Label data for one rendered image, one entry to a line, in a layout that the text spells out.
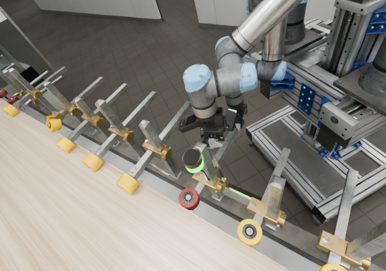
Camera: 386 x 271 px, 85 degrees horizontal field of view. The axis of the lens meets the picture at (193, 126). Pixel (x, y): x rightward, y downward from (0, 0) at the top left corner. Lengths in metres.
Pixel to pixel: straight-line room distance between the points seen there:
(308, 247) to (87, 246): 0.84
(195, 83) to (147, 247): 0.60
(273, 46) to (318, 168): 1.09
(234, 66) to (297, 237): 0.72
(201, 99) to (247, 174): 1.36
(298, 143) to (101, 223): 1.44
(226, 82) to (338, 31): 0.71
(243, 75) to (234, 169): 1.41
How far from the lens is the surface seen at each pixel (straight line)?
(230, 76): 0.57
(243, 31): 0.66
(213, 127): 0.70
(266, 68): 0.89
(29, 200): 1.31
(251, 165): 1.92
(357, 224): 1.87
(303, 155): 1.76
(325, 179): 1.70
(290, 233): 1.02
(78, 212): 1.08
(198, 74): 0.56
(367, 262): 0.92
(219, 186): 0.90
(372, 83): 0.99
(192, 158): 0.66
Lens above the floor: 1.68
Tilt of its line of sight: 48 degrees down
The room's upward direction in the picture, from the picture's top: 20 degrees counter-clockwise
